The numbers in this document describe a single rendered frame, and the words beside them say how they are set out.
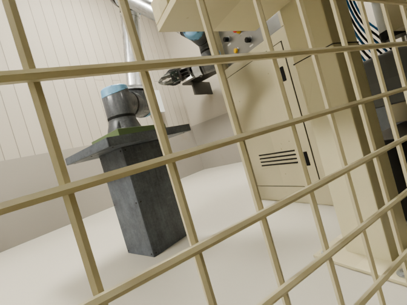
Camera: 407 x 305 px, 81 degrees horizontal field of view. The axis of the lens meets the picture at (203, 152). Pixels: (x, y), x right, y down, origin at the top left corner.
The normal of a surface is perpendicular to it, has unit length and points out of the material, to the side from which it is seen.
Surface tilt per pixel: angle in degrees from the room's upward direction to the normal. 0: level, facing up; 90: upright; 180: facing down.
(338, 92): 90
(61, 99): 90
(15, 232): 90
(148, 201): 90
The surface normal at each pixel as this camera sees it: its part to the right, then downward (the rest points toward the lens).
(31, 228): 0.72, -0.19
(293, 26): -0.84, 0.26
